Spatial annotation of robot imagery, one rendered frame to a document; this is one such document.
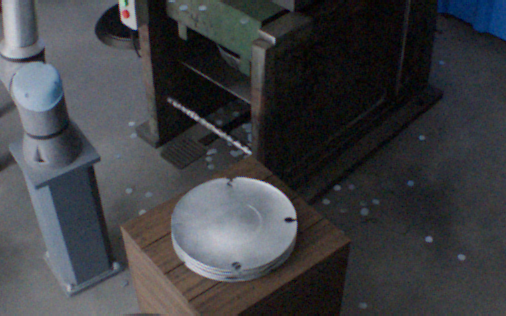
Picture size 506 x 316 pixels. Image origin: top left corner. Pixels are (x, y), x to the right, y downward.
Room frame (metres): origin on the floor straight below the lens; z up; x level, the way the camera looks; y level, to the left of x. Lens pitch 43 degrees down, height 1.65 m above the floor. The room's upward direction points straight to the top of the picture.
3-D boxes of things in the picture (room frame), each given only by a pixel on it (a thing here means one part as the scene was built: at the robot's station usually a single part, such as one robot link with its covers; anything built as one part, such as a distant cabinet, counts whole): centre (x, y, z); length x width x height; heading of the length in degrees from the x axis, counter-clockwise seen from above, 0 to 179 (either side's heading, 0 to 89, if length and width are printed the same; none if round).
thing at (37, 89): (1.32, 0.52, 0.62); 0.13 x 0.12 x 0.14; 33
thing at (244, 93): (1.90, -0.04, 0.31); 0.43 x 0.42 x 0.01; 46
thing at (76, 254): (1.31, 0.52, 0.23); 0.19 x 0.19 x 0.45; 35
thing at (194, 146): (1.79, 0.06, 0.14); 0.59 x 0.10 x 0.05; 136
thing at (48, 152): (1.31, 0.52, 0.50); 0.15 x 0.15 x 0.10
